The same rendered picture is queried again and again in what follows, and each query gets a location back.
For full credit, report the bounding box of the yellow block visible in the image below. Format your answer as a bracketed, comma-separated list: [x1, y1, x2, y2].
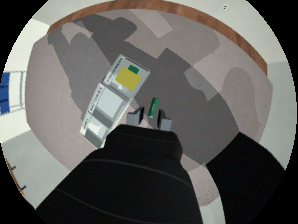
[115, 67, 141, 91]

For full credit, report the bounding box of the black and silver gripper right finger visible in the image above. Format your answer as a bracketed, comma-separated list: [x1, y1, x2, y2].
[157, 109, 172, 131]

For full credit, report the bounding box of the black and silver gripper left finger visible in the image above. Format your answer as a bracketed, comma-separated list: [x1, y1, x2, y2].
[126, 106, 145, 126]

